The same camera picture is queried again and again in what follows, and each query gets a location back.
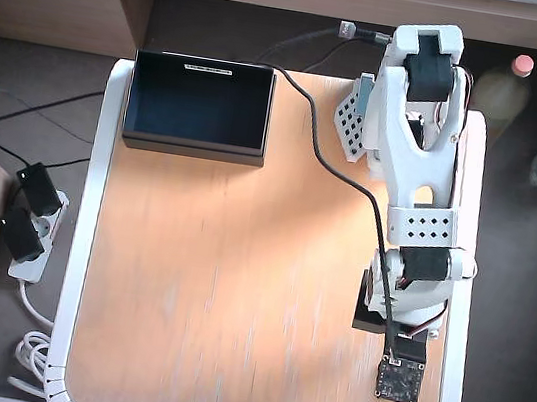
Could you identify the white table rim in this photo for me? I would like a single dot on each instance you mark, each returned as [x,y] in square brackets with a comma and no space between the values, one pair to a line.
[79,233]

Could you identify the brown wooden furniture frame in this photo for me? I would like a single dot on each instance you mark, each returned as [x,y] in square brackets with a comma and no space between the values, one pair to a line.
[50,1]

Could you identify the black power adapter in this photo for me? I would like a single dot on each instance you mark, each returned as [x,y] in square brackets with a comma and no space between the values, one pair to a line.
[40,189]
[21,235]

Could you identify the white power strip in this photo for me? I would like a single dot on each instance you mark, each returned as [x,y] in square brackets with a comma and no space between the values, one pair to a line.
[28,271]

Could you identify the yellow juice bottle pink cap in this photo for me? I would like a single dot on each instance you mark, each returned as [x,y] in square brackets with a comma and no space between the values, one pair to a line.
[502,94]

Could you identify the black bin box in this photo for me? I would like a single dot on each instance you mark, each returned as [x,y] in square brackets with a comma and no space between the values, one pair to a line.
[197,104]

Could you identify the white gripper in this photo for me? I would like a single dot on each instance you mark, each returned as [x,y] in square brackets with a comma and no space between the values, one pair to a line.
[412,351]

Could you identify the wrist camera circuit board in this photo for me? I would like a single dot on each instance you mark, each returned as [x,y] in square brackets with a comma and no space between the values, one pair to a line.
[398,382]

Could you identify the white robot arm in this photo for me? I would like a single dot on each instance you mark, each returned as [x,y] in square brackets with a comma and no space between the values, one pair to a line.
[408,146]

